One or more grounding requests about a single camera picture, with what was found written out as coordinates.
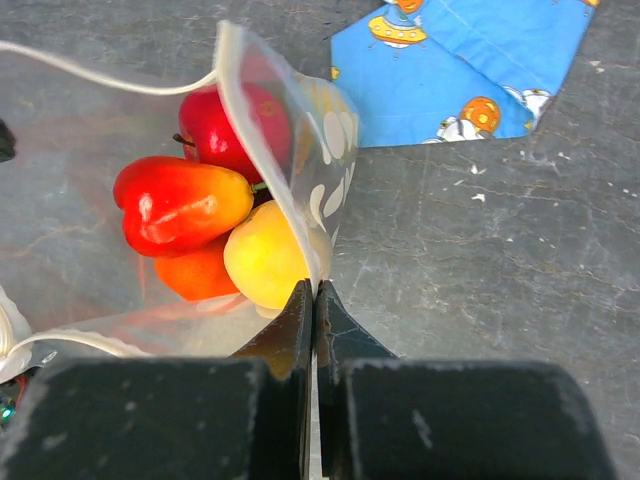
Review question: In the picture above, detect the orange fruit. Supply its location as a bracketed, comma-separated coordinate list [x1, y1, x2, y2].
[155, 233, 239, 301]

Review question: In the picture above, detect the small yellow fruit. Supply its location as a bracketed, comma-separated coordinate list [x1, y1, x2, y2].
[223, 200, 332, 312]

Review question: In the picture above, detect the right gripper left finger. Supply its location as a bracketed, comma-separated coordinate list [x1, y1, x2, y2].
[1, 281, 313, 479]

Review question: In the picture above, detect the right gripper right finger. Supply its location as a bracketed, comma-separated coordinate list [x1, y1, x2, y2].
[315, 282, 616, 479]

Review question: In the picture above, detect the clear zip top bag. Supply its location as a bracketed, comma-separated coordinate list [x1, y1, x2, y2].
[1, 21, 359, 381]

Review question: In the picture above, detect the red bell pepper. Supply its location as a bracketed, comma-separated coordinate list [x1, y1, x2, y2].
[113, 156, 267, 257]

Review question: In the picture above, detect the blue patterned cloth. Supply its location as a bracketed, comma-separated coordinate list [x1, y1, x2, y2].
[331, 0, 597, 147]

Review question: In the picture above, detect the red apple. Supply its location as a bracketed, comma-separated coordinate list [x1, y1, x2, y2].
[174, 84, 293, 184]

